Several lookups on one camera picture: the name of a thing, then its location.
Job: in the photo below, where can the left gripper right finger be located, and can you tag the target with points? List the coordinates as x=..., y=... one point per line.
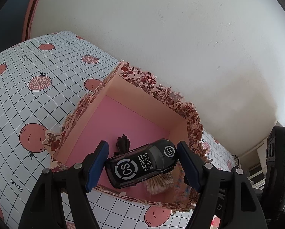
x=227, y=195

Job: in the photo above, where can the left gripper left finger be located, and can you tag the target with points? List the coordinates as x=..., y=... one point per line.
x=44, y=207

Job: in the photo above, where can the black toy car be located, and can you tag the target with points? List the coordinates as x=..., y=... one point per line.
x=141, y=164

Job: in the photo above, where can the white shelf rack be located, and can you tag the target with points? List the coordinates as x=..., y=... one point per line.
x=253, y=163

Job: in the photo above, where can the cotton swab pack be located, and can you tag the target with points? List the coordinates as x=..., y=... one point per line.
x=159, y=183

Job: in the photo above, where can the black action figure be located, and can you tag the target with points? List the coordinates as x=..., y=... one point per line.
x=123, y=144

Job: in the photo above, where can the pomegranate grid tablecloth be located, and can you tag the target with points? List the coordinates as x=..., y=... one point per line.
x=41, y=82

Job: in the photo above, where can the floral paper gift box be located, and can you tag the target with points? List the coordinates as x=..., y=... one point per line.
x=128, y=102

